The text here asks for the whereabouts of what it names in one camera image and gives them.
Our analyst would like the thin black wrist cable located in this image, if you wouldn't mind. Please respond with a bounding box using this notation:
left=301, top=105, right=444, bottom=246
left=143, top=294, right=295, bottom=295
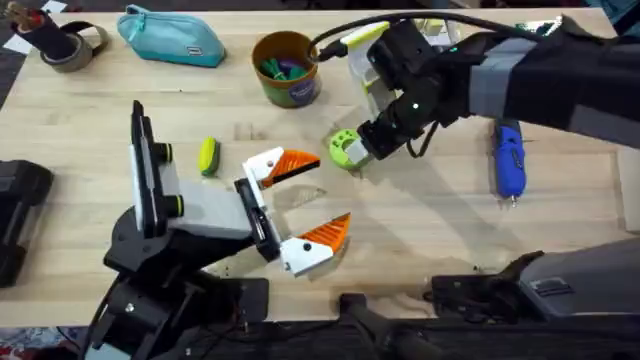
left=405, top=121, right=441, bottom=159

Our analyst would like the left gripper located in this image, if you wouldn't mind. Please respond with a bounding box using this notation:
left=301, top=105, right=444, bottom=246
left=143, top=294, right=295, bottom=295
left=158, top=145, right=353, bottom=278

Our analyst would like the black box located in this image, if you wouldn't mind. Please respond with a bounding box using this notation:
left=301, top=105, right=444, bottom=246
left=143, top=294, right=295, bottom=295
left=0, top=159, right=55, bottom=289

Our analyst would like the left wrist upright plate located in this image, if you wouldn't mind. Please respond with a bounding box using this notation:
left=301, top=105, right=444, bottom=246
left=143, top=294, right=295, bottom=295
left=128, top=99, right=169, bottom=240

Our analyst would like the green disc with holes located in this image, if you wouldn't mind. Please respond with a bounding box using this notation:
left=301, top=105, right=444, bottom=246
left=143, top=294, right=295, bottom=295
left=328, top=127, right=375, bottom=172

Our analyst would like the black rail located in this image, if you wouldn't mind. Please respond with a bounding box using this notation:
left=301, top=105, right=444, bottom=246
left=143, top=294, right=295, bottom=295
left=164, top=292, right=640, bottom=360

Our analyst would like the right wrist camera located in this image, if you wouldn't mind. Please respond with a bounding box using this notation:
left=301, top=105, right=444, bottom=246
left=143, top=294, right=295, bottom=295
left=367, top=19, right=437, bottom=92

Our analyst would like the black tool sleeve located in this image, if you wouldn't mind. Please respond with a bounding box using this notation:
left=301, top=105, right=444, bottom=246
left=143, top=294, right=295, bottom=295
left=2, top=2, right=77, bottom=62

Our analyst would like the brown tub with toys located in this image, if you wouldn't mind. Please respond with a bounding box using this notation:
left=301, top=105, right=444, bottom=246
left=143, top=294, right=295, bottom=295
left=250, top=30, right=323, bottom=110

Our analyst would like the thick black cable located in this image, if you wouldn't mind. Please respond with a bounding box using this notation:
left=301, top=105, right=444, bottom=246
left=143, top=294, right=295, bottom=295
left=305, top=10, right=566, bottom=64

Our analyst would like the teal zip bag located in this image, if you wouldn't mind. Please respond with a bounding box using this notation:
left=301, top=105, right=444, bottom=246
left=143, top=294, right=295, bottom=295
left=115, top=3, right=228, bottom=69

